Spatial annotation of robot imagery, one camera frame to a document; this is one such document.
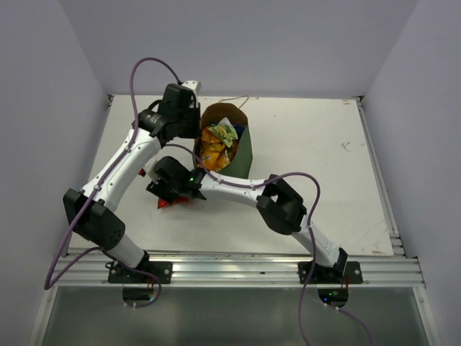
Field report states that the red snack packet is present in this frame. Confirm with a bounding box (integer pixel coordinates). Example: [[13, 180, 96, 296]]
[[157, 197, 189, 209]]

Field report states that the light green snack packet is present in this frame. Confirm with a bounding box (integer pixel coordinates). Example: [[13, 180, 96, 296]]
[[208, 117, 238, 148]]

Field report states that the yellow mango candy bag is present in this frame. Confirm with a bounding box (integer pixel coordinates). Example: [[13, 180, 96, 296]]
[[200, 127, 238, 172]]

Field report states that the green paper bag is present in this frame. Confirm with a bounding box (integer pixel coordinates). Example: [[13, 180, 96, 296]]
[[194, 97, 253, 179]]

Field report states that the blue Doritos chip bag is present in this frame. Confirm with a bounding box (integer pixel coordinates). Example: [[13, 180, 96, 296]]
[[233, 124, 246, 135]]

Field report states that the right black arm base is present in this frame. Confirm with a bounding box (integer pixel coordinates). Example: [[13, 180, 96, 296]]
[[297, 261, 364, 285]]

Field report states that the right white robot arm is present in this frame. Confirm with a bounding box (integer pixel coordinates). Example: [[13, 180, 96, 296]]
[[146, 156, 348, 283]]

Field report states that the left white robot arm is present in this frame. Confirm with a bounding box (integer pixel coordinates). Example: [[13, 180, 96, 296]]
[[63, 81, 200, 283]]

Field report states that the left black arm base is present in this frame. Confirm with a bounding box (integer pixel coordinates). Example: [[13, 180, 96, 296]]
[[105, 261, 173, 284]]

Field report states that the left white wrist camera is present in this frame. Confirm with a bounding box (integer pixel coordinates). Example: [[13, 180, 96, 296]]
[[182, 80, 201, 107]]

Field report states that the aluminium front rail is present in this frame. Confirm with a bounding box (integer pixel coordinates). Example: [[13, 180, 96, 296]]
[[56, 252, 425, 289]]

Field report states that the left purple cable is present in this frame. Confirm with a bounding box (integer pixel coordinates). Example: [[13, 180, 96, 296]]
[[43, 56, 192, 309]]

